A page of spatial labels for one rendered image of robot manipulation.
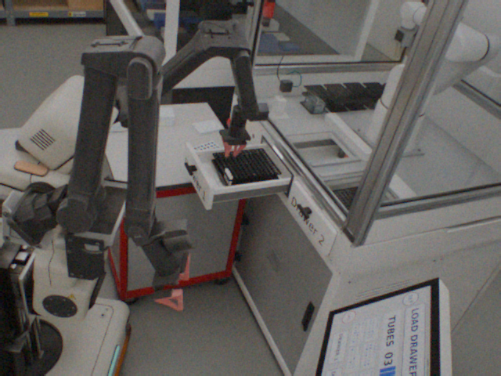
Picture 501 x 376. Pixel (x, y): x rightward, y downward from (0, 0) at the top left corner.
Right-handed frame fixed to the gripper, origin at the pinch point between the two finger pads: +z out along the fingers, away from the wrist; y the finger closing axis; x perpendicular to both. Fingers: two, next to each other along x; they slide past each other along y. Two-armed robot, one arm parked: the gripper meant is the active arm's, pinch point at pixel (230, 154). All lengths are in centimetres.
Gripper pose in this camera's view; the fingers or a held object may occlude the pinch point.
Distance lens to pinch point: 177.6
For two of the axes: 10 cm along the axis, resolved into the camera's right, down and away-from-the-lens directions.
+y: -9.1, 0.8, -4.1
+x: 3.6, 6.4, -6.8
